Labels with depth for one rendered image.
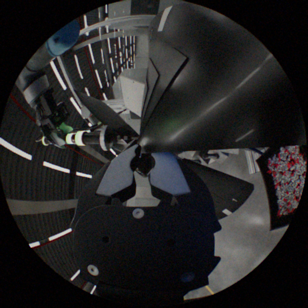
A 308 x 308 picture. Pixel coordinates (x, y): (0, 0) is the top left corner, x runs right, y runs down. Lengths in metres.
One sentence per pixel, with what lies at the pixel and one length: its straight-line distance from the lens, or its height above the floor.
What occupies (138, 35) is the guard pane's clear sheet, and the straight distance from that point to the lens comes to 0.85.
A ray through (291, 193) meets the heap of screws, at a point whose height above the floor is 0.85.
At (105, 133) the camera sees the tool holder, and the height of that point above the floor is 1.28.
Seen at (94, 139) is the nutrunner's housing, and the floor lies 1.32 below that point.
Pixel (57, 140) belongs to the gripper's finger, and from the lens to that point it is 0.35.
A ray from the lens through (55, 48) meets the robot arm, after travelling 0.21.
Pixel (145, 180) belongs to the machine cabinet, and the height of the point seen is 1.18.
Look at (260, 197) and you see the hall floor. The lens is 1.30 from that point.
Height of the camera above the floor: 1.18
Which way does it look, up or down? 4 degrees down
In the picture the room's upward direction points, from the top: 88 degrees counter-clockwise
